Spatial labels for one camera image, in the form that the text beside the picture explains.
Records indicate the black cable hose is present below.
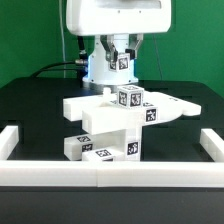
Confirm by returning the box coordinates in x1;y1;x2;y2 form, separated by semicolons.
31;34;90;78

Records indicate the white chair seat part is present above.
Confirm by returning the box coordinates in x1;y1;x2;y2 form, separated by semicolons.
102;127;142;161

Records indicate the white chair back part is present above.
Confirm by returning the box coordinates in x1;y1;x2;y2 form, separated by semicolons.
63;91;201;135

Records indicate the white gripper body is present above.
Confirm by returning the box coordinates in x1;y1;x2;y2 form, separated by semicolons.
66;0;171;36

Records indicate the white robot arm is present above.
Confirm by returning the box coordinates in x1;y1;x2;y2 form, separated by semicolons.
66;0;171;89

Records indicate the white U-shaped fence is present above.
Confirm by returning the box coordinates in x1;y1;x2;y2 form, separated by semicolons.
0;126;224;188

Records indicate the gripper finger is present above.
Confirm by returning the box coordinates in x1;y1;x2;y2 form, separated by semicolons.
125;34;143;60
100;35;118;62

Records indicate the thin white cable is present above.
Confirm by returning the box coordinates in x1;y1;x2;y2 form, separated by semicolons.
58;0;67;78

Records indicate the white tagged cube nut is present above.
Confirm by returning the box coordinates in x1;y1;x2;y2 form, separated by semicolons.
109;53;130;72
117;85;144;109

